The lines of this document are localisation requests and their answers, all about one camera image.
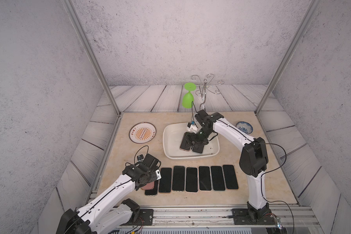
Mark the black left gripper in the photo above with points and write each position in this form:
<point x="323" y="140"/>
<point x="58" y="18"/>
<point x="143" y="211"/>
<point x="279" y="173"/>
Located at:
<point x="154" y="173"/>

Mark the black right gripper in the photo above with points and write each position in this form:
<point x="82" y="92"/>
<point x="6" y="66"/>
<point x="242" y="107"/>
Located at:
<point x="200" y="143"/>

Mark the black phone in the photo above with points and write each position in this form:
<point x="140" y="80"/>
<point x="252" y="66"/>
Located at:
<point x="205" y="183"/>
<point x="217" y="178"/>
<point x="152" y="192"/>
<point x="230" y="177"/>

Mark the white plastic storage box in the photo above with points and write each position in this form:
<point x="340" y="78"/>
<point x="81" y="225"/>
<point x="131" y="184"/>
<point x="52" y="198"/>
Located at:
<point x="179" y="144"/>

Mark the phone with purple clear case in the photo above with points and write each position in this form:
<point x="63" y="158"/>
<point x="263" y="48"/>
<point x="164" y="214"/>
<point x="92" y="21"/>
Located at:
<point x="148" y="186"/>

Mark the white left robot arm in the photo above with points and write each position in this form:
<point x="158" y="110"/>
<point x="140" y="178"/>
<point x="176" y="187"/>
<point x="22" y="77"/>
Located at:
<point x="110" y="210"/>

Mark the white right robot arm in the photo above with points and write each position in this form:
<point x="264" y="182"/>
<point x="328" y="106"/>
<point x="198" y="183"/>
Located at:
<point x="253" y="160"/>

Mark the orange patterned round plate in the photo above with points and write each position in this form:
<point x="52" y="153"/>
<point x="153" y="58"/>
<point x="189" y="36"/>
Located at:
<point x="142" y="132"/>

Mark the blue white ceramic bowl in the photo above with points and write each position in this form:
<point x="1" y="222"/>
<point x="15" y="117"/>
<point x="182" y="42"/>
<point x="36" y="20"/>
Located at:
<point x="245" y="127"/>

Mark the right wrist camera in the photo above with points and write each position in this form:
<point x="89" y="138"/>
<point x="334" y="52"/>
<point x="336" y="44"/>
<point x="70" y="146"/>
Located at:
<point x="192" y="127"/>

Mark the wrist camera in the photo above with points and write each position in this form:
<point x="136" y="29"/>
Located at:
<point x="140" y="158"/>
<point x="192" y="127"/>

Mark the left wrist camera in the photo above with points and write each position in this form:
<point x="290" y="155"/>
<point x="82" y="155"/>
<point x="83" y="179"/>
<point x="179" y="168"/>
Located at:
<point x="140" y="158"/>

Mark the silver wire glass rack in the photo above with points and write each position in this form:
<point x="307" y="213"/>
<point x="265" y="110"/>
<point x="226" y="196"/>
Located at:
<point x="205" y="86"/>

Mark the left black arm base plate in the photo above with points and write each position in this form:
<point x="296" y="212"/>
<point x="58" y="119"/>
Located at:
<point x="143" y="217"/>

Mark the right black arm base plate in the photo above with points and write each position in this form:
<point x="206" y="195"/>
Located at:
<point x="252" y="217"/>

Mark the aluminium rail front frame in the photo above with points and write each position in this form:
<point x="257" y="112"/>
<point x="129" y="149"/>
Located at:
<point x="190" y="219"/>

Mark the right aluminium frame post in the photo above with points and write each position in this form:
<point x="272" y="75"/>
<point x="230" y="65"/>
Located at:
<point x="306" y="21"/>

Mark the aluminium frame post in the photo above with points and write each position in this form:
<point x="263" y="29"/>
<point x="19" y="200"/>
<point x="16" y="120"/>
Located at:
<point x="306" y="21"/>
<point x="68" y="5"/>

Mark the left aluminium frame post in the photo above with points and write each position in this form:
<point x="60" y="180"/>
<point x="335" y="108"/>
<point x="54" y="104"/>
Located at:
<point x="68" y="5"/>

